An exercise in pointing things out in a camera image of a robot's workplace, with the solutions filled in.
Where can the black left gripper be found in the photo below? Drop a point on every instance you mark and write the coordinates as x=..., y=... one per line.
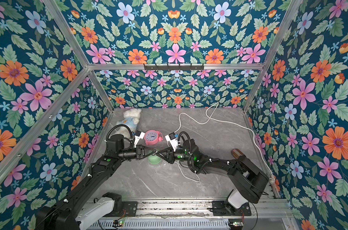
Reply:
x=139, y=155

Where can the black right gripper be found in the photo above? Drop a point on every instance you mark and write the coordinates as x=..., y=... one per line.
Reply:
x=171, y=154

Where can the green round meat grinder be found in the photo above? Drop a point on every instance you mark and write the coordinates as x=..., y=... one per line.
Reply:
x=154, y=159

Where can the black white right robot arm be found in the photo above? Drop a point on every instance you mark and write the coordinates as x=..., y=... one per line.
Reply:
x=248, y=179

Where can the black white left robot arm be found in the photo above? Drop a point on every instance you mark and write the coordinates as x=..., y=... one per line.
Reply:
x=65, y=214

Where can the pink alarm clock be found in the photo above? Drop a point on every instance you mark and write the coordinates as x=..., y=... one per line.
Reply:
x=152, y=137

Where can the white teddy bear blue shirt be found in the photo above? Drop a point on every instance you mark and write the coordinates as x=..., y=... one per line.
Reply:
x=131, y=119

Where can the plaid glasses case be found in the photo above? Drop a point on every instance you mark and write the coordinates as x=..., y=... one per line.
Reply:
x=236, y=153

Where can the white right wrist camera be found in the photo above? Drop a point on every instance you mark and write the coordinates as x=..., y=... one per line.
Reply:
x=172, y=140

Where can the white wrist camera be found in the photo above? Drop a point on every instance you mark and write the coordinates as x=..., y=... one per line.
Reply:
x=172, y=140
x=138, y=136

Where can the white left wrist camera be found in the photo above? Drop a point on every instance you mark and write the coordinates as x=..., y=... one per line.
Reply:
x=138, y=136

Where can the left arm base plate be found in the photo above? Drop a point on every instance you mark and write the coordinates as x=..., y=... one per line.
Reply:
x=126, y=209

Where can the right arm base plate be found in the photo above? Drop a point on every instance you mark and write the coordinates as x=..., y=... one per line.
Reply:
x=223, y=208

